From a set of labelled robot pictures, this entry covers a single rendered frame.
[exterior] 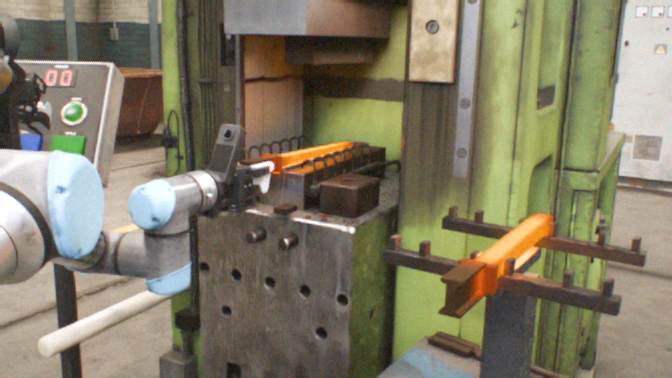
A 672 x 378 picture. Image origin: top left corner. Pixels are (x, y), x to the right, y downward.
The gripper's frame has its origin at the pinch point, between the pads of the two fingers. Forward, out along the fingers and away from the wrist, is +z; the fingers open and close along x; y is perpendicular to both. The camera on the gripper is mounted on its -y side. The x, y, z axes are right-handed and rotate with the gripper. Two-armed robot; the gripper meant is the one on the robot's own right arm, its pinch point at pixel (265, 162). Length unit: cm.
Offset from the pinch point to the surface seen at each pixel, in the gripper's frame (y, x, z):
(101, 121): -6.1, -39.7, -6.7
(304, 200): 7.7, 7.7, 3.0
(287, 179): 3.6, 3.7, 2.7
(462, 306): 5, 54, -40
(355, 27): -27.9, 7.7, 24.3
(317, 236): 12.7, 14.4, -3.3
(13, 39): -22, -463, 278
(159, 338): 101, -109, 81
